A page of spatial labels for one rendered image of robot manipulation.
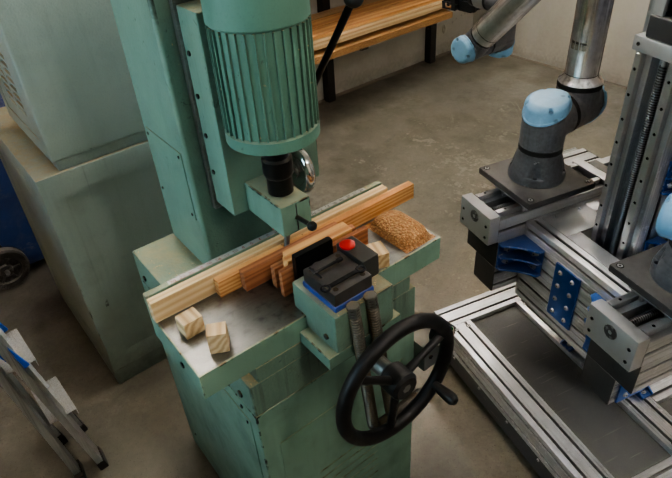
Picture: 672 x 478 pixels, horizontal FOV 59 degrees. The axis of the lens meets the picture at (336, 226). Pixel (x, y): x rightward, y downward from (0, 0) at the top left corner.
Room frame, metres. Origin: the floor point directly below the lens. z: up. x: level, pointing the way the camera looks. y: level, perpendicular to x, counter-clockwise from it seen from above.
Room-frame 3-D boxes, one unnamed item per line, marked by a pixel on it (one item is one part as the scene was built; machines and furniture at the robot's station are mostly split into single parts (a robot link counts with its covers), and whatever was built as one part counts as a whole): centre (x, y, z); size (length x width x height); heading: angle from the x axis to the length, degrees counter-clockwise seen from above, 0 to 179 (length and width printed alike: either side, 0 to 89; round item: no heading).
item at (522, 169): (1.40, -0.57, 0.87); 0.15 x 0.15 x 0.10
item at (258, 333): (0.91, 0.05, 0.87); 0.61 x 0.30 x 0.06; 126
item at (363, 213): (1.06, 0.03, 0.92); 0.54 x 0.02 x 0.04; 126
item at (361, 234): (0.95, 0.03, 0.93); 0.22 x 0.01 x 0.06; 126
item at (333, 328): (0.84, 0.00, 0.92); 0.15 x 0.13 x 0.09; 126
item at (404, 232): (1.07, -0.14, 0.92); 0.14 x 0.09 x 0.04; 36
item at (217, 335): (0.76, 0.23, 0.92); 0.04 x 0.03 x 0.05; 98
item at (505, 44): (1.68, -0.50, 1.12); 0.11 x 0.08 x 0.11; 126
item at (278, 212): (1.02, 0.11, 1.03); 0.14 x 0.07 x 0.09; 36
